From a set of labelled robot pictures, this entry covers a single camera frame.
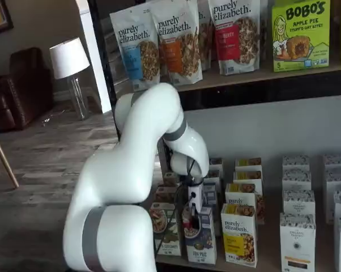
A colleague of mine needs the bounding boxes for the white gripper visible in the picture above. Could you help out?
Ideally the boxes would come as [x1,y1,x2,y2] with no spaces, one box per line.
[187,183,203,229]

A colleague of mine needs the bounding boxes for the blue white oatmeal box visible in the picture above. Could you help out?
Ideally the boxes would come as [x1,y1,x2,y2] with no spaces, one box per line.
[181,205,218,266]
[201,184,218,208]

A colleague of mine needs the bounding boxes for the green granola cereal box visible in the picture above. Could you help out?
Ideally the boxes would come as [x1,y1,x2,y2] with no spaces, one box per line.
[148,201,183,257]
[155,185,184,204]
[162,171,180,188]

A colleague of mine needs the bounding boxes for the blue purely elizabeth box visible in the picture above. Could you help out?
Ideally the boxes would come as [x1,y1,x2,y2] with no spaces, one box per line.
[208,158,224,172]
[204,169,221,186]

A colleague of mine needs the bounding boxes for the yellow purely elizabeth box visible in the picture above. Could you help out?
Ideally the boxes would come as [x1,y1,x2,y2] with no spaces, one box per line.
[233,171,263,185]
[235,158,262,172]
[220,203,259,269]
[224,182,265,225]

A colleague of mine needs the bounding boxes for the black metal shelf rack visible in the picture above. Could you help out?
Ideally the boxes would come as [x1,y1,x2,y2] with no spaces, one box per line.
[87,0,341,272]

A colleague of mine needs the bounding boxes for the green Bobo's apple pie box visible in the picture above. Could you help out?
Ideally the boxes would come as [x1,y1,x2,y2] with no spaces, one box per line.
[271,0,331,73]

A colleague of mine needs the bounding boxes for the orange label granola bag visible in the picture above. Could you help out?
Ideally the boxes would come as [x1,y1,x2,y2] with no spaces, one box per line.
[198,0,215,71]
[150,6,204,86]

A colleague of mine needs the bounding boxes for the blue label granola bag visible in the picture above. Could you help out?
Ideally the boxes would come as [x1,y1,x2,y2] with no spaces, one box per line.
[109,11,161,92]

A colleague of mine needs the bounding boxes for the white stool wooden legs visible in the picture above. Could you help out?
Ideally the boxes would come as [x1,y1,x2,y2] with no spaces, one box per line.
[0,126,20,189]

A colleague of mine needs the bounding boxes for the white shade glass lamp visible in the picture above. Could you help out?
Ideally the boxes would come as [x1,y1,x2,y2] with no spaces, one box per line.
[49,37,91,121]

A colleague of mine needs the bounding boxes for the red label granola bag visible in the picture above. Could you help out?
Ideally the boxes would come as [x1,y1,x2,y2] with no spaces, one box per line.
[207,0,261,76]

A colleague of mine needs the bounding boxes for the brown leather armchair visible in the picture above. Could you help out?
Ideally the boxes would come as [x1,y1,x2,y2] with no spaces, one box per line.
[0,47,55,133]

